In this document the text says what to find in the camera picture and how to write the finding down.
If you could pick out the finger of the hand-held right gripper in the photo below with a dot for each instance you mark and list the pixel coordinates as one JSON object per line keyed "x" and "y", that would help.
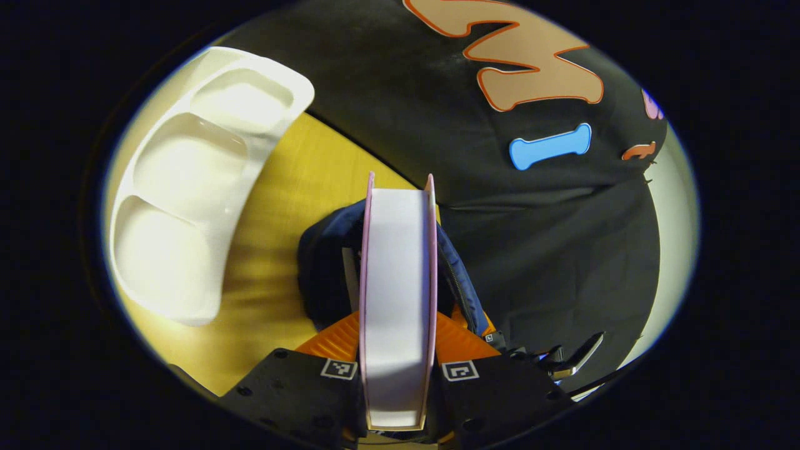
{"x": 492, "y": 336}

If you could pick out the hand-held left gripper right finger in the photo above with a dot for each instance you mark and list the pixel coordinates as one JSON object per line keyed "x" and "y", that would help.
{"x": 500, "y": 400}

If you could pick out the blue schoolbag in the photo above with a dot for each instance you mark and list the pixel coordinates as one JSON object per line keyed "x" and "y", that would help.
{"x": 325, "y": 269}

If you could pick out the white bookshelf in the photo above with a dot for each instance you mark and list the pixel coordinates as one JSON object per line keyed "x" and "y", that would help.
{"x": 187, "y": 169}

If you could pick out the pink book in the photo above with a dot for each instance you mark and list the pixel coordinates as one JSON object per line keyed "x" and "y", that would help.
{"x": 397, "y": 281}

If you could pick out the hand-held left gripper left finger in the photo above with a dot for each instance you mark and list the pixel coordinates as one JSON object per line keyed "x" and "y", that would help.
{"x": 294, "y": 394}

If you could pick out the black backdrop cloth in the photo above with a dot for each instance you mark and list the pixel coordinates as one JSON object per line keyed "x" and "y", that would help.
{"x": 562, "y": 250}

